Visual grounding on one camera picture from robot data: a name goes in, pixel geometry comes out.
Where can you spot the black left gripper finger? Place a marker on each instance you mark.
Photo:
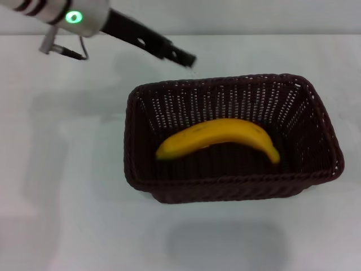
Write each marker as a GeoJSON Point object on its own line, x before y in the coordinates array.
{"type": "Point", "coordinates": [179, 60]}
{"type": "Point", "coordinates": [184, 53]}

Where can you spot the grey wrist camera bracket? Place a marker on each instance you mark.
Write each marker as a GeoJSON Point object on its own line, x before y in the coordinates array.
{"type": "Point", "coordinates": [47, 42]}

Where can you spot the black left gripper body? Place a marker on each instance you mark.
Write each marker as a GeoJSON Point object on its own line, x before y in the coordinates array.
{"type": "Point", "coordinates": [135, 34]}

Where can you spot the dark brown woven basket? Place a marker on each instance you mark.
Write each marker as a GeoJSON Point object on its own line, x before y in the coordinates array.
{"type": "Point", "coordinates": [231, 183]}

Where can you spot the yellow banana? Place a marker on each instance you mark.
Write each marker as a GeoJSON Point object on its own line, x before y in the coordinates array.
{"type": "Point", "coordinates": [225, 131]}

